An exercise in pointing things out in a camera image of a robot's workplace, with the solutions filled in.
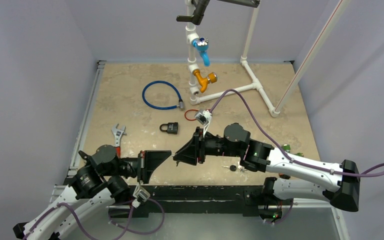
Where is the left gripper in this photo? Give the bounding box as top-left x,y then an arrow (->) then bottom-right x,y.
103,149 -> 171,183

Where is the blue cable lock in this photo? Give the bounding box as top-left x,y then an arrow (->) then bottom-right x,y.
141,80 -> 185,111

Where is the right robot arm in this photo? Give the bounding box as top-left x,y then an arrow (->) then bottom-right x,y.
173,123 -> 360,212

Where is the key bunch with black fob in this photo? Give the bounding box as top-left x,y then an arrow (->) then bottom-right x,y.
222,164 -> 248,173

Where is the black padlock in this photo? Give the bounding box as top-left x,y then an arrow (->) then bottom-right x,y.
159,122 -> 179,135

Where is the orange faucet valve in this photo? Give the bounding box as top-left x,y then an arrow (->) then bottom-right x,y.
192,69 -> 218,93

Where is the orange tool at right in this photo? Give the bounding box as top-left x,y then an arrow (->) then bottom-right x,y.
278,173 -> 291,180

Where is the green object at right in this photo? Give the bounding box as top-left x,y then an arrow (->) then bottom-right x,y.
280,143 -> 305,157

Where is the blue faucet valve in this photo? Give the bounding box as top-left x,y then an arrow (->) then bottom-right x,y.
192,37 -> 211,67

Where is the white diagonal pole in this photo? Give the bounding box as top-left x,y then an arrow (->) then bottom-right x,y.
270,0 -> 350,118

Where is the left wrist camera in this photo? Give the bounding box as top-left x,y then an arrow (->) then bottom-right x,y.
131,183 -> 151,209

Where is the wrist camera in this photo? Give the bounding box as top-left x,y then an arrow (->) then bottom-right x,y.
131,183 -> 151,209
194,109 -> 212,135

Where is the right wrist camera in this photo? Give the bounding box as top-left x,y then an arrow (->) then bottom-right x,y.
194,109 -> 212,135

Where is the red handled adjustable wrench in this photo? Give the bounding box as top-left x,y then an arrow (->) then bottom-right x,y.
111,123 -> 127,158

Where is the red cable seal lock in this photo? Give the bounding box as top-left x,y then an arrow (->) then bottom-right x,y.
184,109 -> 199,122

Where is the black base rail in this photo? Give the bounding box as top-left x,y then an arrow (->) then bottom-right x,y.
97,184 -> 295,219

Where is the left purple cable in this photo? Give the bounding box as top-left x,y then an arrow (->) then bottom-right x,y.
21,195 -> 166,240

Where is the purple cable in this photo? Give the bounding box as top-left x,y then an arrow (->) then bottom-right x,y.
209,88 -> 384,226
21,195 -> 166,240

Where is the white PVC pipe frame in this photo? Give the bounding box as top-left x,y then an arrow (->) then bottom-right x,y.
184,0 -> 281,118

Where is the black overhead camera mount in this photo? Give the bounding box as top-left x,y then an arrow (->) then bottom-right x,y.
176,0 -> 261,26

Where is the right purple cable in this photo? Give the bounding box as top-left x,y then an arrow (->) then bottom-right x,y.
209,88 -> 384,226

